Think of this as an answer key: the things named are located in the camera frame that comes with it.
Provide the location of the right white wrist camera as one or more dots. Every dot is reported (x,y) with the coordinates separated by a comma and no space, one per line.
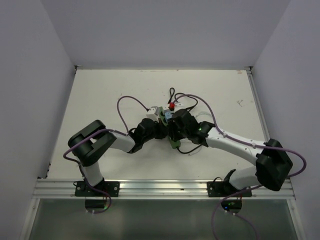
(174,106)

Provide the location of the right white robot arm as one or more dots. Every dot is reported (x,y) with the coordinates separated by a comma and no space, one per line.
(270,165)

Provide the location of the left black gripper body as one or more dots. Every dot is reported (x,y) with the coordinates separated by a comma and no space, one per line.
(157,133)

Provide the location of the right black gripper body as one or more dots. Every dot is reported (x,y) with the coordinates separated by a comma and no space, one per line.
(177,134)

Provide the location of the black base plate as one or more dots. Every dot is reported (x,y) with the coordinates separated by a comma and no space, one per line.
(223,189)
(110,187)

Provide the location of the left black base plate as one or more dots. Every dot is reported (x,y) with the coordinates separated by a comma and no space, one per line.
(110,187)

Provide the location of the aluminium rail frame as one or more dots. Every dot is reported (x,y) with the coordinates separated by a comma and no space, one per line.
(156,172)

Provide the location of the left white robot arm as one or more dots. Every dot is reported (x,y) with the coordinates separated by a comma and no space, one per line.
(90,144)

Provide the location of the green power strip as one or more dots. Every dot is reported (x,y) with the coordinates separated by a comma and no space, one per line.
(174,144)

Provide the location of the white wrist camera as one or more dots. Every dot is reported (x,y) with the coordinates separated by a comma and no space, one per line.
(174,106)
(155,113)

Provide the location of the light blue charger plug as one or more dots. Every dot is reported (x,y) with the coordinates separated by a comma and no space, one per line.
(168,115)

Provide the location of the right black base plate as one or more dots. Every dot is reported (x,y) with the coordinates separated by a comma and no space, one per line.
(223,189)

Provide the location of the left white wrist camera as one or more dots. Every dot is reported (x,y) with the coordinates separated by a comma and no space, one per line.
(155,113)

